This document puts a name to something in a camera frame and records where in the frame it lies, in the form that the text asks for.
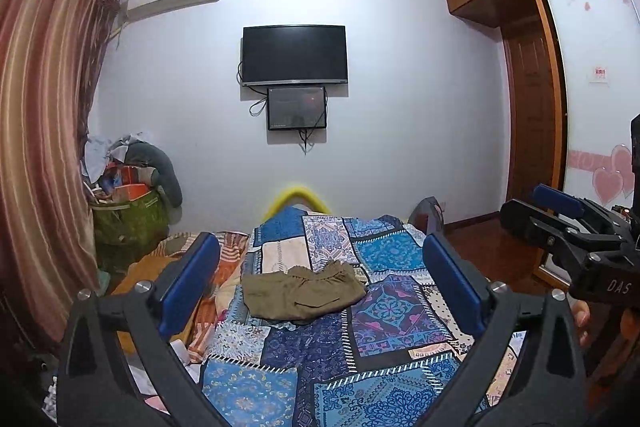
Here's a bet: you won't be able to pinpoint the mustard yellow cloth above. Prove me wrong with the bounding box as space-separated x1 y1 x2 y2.
111 252 182 299

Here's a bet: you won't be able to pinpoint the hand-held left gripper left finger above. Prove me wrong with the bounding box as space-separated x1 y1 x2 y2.
55 232 222 427

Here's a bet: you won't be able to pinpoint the purple grey backpack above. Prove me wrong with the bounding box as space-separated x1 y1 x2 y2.
408 196 447 239

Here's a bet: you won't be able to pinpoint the olive green pants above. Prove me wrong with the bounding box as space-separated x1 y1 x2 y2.
241 258 369 324

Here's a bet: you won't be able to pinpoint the black wall television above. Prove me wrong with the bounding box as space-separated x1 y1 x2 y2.
240 25 349 86

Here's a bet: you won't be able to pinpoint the white sliding wardrobe door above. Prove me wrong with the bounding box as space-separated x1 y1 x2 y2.
534 0 640 230

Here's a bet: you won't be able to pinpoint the person's right hand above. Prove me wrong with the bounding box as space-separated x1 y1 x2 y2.
572 299 594 349

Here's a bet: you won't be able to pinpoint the orange striped bed cloth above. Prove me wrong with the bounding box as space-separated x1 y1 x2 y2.
186 231 252 364

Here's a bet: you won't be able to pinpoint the green bag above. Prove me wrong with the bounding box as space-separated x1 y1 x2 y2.
90 187 172 269

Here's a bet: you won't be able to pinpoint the small black wall monitor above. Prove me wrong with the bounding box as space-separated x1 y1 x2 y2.
266 85 329 131

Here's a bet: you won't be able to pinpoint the light blue cloth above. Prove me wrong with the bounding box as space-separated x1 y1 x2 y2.
81 132 147 182

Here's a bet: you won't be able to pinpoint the wooden room door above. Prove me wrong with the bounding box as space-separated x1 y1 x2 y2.
500 24 567 205

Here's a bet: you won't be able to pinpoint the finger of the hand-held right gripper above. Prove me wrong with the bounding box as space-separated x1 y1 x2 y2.
531 184 629 238
500 199 621 269

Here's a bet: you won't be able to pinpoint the striped pink brown curtain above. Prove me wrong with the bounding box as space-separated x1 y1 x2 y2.
0 0 123 350

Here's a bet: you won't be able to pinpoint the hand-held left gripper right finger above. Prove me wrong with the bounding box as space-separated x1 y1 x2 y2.
422 234 588 427

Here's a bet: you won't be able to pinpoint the orange box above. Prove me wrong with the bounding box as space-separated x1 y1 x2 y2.
112 183 152 204

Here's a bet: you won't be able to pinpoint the blue patchwork bed sheet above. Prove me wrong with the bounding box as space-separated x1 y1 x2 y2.
200 207 526 427

